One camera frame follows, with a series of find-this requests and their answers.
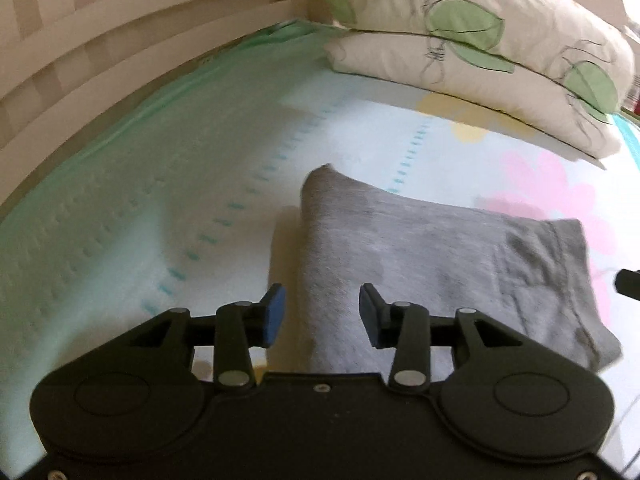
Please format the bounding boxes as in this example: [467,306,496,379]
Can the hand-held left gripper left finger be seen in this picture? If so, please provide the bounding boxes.
[122,282,287,389]

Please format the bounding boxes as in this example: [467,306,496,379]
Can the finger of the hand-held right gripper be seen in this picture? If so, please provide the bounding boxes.
[614,267,640,304]

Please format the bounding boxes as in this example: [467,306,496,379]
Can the white wooden bed rail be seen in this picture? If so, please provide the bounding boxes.
[0,0,323,208]

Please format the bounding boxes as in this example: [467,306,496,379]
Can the leaf print pillow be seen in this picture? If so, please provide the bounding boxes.
[321,0,637,162]

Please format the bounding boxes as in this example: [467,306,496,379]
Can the grey pants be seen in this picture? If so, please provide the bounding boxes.
[267,162,623,376]

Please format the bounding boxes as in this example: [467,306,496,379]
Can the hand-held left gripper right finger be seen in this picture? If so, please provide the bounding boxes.
[359,282,527,391]

